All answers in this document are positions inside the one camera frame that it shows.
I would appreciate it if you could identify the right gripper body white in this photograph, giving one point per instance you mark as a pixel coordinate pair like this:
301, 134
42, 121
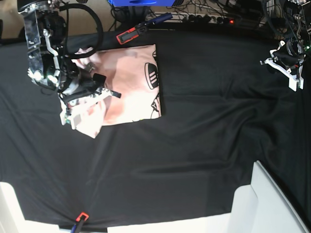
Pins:
84, 92

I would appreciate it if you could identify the red black clamp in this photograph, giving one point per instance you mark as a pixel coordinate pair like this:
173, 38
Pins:
141, 28

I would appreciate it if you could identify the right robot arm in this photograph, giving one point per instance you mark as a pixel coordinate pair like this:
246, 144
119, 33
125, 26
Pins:
51, 66

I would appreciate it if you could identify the pink T-shirt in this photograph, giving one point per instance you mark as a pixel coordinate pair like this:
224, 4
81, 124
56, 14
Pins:
131, 91

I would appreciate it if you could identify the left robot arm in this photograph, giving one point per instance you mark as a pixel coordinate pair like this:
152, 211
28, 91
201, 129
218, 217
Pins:
297, 14

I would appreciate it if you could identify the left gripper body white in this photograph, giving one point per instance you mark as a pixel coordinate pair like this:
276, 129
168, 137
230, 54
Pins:
288, 59

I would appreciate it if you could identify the black table cloth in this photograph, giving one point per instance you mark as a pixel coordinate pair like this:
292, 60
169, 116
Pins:
221, 112

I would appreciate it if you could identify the black power strip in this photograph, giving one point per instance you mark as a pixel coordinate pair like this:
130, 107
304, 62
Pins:
178, 17

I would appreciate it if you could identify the blue plastic box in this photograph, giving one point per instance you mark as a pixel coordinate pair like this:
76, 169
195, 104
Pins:
166, 3

